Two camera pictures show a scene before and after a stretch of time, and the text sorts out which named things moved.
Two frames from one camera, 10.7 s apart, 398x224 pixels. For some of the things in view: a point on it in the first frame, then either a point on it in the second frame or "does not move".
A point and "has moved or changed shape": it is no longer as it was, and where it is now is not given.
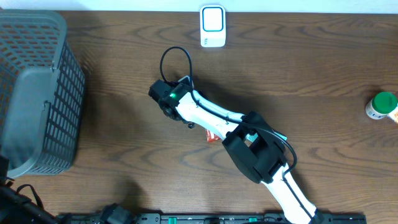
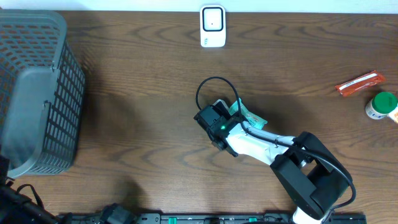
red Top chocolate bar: x=211 y=137 has moved or changed shape
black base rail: x=160 y=218 does not move
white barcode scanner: x=212 y=26 does not move
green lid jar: x=381 y=104 does not move
